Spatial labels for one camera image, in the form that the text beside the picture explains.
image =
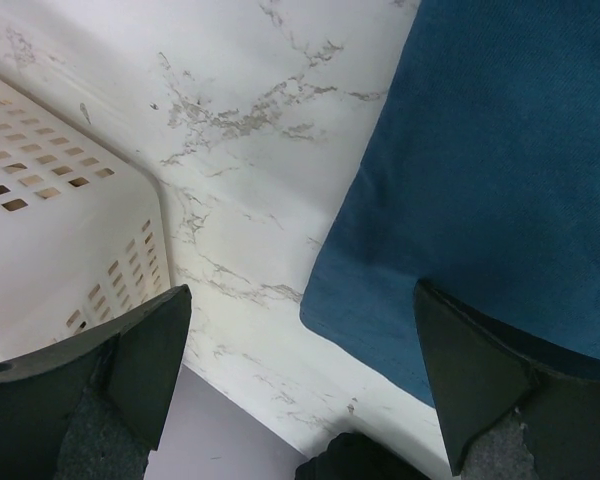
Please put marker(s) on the folded navy t shirt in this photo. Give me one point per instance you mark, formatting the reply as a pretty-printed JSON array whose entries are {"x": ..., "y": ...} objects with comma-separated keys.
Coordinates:
[{"x": 354, "y": 456}]

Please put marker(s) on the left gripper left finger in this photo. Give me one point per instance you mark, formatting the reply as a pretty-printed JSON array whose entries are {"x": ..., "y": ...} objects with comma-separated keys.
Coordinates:
[{"x": 94, "y": 406}]

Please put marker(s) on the white plastic basket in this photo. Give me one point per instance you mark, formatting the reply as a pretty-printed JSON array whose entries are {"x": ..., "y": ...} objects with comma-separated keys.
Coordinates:
[{"x": 81, "y": 233}]

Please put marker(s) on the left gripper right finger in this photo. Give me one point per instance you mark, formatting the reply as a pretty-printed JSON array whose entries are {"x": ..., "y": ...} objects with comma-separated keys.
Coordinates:
[{"x": 510, "y": 405}]

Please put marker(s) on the blue t shirt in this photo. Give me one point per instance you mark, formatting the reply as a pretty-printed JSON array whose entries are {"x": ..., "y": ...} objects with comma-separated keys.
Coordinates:
[{"x": 482, "y": 175}]

